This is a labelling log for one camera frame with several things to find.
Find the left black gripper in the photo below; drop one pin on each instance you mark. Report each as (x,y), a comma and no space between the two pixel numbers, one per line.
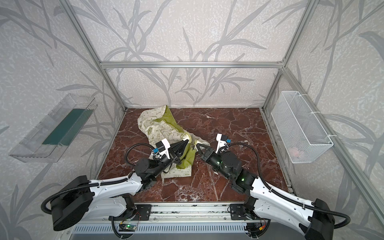
(173,150)

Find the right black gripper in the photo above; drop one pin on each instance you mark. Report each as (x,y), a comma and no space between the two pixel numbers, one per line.
(210,156)

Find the cream green printed jacket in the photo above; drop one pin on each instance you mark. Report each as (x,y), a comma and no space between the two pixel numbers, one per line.
(158,124)

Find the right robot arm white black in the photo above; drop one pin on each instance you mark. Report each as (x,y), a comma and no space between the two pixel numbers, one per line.
(311,219)

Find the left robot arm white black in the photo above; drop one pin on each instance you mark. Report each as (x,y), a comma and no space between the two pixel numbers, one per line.
(84,199)

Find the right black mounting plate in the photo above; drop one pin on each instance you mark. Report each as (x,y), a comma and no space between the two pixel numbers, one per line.
(239,212)

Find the black mounting plate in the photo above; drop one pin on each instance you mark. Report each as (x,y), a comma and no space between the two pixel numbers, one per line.
(142,213)
(239,212)

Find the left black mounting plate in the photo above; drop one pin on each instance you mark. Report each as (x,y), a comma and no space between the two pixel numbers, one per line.
(142,213)

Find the pink object in basket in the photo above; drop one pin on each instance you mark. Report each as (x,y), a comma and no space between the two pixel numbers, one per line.
(295,153)

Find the green lit circuit board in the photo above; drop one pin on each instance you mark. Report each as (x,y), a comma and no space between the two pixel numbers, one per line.
(127,227)

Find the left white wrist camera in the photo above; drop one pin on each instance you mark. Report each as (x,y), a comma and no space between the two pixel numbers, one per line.
(162,149)

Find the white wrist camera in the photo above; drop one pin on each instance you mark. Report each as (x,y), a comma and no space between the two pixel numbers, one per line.
(223,143)
(162,149)

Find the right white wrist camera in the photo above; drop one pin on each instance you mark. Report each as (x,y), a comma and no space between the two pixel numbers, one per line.
(223,143)

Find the aluminium frame rail base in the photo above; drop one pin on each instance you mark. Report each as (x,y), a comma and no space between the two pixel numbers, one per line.
(174,218)

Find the white wire mesh basket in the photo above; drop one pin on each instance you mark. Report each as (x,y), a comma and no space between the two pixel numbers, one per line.
(299,127)

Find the clear plastic wall tray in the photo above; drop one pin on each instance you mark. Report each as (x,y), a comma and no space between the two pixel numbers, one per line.
(48,141)

